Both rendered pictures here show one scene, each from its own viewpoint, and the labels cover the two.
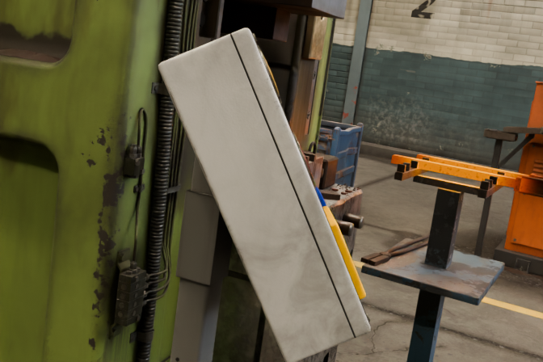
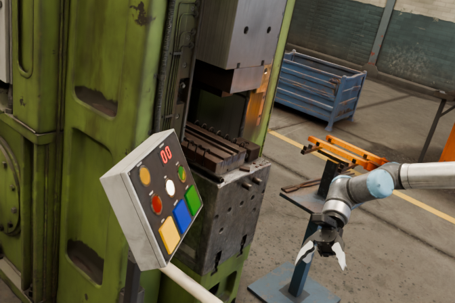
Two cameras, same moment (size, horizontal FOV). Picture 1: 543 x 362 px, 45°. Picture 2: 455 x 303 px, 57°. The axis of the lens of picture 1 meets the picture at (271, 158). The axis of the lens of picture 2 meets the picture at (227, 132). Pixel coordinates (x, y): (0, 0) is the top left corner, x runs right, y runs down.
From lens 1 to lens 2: 0.72 m
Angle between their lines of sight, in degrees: 18
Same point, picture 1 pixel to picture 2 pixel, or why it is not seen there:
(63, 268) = not seen: hidden behind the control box
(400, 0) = not seen: outside the picture
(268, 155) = (132, 210)
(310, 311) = (147, 257)
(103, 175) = not seen: hidden behind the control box
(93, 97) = (123, 136)
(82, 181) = not seen: hidden behind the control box
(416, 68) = (426, 26)
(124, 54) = (133, 122)
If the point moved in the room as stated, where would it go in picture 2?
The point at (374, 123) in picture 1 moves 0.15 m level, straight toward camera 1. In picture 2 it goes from (391, 61) to (390, 61)
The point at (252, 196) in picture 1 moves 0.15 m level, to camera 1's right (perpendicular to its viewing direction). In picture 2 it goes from (128, 220) to (181, 239)
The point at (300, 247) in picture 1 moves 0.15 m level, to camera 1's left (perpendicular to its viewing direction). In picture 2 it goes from (143, 238) to (92, 220)
